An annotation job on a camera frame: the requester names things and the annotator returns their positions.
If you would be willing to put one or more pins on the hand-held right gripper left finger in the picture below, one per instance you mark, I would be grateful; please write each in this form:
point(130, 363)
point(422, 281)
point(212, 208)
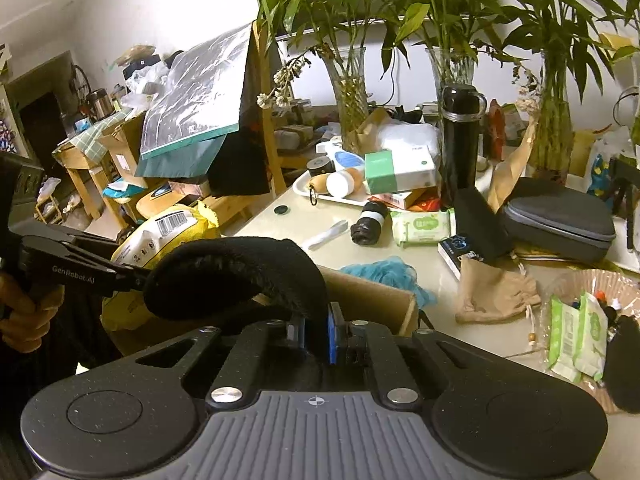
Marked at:
point(295, 338)

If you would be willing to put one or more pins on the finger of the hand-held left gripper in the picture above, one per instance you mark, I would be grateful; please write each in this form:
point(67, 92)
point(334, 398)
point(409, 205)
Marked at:
point(75, 270)

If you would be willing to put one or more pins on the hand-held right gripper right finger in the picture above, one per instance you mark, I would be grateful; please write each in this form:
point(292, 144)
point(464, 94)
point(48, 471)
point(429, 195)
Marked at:
point(334, 336)

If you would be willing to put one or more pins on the brown cardboard box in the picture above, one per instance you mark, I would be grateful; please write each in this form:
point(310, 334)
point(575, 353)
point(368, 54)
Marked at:
point(370, 300)

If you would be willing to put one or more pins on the person's left hand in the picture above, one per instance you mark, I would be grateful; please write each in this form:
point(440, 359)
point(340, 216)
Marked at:
point(30, 325)

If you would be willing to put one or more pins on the wooden side table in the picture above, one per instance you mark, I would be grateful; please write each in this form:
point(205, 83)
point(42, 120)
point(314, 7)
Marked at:
point(80, 185)

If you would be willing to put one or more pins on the blue mesh bath loofah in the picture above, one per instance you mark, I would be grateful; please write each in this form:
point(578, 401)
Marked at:
point(385, 270)

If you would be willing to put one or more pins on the green checkered cloth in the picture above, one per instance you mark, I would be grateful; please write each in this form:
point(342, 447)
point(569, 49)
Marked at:
point(95, 135)

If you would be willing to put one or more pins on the white plastic tube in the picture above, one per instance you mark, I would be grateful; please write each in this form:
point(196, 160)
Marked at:
point(327, 235)

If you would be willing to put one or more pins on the large cardboard carton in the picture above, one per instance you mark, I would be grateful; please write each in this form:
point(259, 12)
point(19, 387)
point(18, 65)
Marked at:
point(122, 155)

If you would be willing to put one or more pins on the yellow sack with barcode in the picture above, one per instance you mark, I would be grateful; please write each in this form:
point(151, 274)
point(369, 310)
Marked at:
point(175, 225)

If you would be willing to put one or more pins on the metal kettle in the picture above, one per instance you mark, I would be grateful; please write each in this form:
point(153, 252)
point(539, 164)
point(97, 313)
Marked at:
point(99, 104)

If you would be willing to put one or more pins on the black trash bag roll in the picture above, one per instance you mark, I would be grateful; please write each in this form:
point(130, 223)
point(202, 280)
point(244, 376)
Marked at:
point(369, 222)

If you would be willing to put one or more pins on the small black round lid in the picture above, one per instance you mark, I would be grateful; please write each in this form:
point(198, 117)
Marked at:
point(282, 210)

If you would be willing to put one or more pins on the green wet wipes pack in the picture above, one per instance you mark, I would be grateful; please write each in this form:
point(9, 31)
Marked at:
point(422, 226)

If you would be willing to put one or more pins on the small black tissue pack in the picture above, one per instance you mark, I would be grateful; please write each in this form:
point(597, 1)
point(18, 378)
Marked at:
point(457, 255)

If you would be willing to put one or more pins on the white plastic tray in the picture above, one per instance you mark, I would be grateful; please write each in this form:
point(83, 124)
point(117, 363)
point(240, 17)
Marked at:
point(305, 186)

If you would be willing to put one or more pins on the tan case with carabiner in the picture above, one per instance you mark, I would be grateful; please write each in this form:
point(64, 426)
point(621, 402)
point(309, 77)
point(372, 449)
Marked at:
point(317, 184)

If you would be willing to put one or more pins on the tan bottle white cap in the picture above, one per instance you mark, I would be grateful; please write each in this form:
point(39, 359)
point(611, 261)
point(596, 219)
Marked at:
point(342, 182)

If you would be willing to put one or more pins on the orange white flat box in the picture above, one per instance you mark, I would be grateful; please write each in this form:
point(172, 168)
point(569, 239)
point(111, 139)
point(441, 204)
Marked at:
point(407, 197)

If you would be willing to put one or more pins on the pile of plastic bags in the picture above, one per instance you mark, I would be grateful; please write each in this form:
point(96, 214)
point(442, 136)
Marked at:
point(145, 80)

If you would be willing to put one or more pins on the black round tin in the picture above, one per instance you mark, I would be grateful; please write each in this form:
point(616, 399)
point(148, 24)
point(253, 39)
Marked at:
point(320, 166)

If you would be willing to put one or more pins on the green white tissue box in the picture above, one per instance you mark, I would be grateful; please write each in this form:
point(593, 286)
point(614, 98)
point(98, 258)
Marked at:
point(400, 172)

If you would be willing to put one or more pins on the white blue pouch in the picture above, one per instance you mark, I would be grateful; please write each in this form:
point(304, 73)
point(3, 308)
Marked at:
point(345, 156)

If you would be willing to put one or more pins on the dark paper bag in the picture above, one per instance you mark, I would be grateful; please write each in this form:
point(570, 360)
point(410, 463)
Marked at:
point(240, 165)

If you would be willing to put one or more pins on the black fabric pouch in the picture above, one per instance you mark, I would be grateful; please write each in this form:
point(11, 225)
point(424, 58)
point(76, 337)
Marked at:
point(480, 222)

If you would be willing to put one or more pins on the wooden chair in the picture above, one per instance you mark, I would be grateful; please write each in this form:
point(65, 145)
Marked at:
point(268, 152)

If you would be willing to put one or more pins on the silver green plastic bag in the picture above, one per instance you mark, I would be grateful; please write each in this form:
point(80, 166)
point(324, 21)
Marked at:
point(195, 100)

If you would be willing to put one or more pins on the small brown paper bag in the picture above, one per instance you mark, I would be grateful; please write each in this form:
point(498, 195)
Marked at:
point(367, 127)

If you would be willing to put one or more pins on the black thermos bottle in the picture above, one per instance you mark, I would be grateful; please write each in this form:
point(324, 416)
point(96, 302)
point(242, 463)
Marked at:
point(457, 160)

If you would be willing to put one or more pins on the small cream container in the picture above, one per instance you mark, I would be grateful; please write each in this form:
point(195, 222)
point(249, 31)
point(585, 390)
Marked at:
point(483, 162)

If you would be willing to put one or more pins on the green white wipes packet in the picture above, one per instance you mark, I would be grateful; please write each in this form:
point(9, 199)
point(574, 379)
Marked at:
point(592, 340)
point(564, 335)

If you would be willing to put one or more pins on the woven paper basket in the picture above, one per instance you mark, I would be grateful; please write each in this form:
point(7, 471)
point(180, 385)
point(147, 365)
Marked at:
point(565, 282)

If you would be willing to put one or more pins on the ribbed glass vase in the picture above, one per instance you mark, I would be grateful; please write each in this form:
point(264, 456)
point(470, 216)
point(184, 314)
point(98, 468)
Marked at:
point(450, 67)
point(347, 90)

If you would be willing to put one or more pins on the tall brown paper bag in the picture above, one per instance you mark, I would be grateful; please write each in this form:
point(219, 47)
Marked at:
point(515, 165)

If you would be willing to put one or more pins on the grey hard zip case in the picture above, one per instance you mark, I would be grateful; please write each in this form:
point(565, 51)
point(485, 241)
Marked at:
point(560, 220)

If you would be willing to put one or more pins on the dried white flower sprig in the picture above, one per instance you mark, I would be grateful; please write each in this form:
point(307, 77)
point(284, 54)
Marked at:
point(282, 82)
point(527, 100)

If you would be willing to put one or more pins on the red snack packet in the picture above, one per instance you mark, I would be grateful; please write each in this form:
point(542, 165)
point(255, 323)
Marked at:
point(496, 122)

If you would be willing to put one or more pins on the green white snack packet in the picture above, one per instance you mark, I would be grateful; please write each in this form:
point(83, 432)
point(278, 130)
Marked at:
point(514, 122)

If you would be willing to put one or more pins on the black fabric item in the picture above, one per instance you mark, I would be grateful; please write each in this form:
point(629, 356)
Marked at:
point(625, 365)

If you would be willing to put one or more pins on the tall glass vase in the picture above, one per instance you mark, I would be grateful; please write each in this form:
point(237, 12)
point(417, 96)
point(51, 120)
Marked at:
point(550, 120)

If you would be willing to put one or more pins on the yellow bag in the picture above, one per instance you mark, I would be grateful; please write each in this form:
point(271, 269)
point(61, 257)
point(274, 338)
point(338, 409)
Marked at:
point(584, 152)

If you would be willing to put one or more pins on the blue patterned packet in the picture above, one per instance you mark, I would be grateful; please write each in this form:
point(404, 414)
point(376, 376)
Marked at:
point(602, 177)

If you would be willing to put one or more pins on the black mini tripod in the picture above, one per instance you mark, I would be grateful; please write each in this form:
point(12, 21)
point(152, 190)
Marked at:
point(625, 180)

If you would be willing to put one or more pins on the crumpled white plastic bag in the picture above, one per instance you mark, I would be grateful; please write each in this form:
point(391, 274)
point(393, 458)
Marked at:
point(617, 142)

